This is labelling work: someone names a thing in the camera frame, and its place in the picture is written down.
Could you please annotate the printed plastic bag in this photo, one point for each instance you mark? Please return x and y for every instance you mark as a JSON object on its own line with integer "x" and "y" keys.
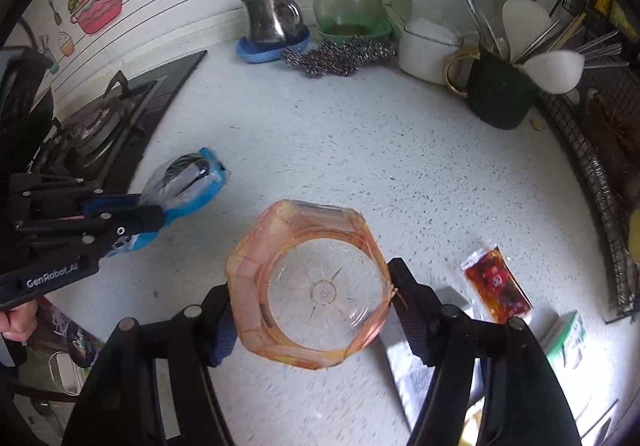
{"x": 75, "y": 336}

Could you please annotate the dark green mug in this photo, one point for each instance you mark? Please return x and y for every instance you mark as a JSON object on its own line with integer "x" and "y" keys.
{"x": 500, "y": 91}

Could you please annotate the green dish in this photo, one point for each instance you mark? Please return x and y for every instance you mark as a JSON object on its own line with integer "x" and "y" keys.
{"x": 355, "y": 30}

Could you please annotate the green white packet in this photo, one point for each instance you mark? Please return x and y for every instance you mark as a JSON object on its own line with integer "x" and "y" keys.
{"x": 567, "y": 341}

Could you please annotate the white rice spoon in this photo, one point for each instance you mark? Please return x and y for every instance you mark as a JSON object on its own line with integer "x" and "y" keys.
{"x": 525, "y": 24}
{"x": 557, "y": 71}

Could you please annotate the bundle of chopsticks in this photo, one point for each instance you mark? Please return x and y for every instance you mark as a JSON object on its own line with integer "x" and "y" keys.
{"x": 595, "y": 49}

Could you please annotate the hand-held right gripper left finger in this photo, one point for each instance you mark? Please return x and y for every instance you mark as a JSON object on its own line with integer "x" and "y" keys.
{"x": 225, "y": 336}

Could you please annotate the white enamel pot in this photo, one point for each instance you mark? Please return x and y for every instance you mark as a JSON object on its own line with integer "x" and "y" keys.
{"x": 425, "y": 51}

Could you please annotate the white plastic packaging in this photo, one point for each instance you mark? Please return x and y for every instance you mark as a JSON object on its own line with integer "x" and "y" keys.
{"x": 420, "y": 376}

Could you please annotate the red sauce packet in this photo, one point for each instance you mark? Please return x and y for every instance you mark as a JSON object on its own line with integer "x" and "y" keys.
{"x": 495, "y": 283}

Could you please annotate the blue dish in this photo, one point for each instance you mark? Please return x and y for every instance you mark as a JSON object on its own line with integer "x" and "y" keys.
{"x": 260, "y": 54}

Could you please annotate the steel teapot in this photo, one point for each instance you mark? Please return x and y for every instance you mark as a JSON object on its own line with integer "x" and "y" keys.
{"x": 267, "y": 11}

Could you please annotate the black gas stove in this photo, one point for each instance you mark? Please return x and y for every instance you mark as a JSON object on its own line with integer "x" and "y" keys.
{"x": 130, "y": 111}

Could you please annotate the person's left hand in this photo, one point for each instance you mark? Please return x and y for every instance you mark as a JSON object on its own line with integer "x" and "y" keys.
{"x": 17, "y": 323}

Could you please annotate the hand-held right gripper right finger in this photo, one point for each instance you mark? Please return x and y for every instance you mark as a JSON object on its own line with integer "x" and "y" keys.
{"x": 412, "y": 316}

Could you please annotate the steel wool scrubber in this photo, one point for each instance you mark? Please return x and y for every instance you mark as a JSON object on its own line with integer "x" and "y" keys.
{"x": 335, "y": 57}

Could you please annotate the dried red chilies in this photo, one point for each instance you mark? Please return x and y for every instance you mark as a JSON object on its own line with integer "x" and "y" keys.
{"x": 612, "y": 121}

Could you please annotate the blue plastic wrapper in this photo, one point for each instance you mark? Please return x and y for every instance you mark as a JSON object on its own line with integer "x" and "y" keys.
{"x": 200, "y": 186}

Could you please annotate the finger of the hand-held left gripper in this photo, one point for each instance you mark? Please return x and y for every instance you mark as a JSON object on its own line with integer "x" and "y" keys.
{"x": 110, "y": 202}
{"x": 135, "y": 221}

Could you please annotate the kitchen wall sticker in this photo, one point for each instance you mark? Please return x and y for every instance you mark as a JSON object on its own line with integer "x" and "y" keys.
{"x": 100, "y": 1}

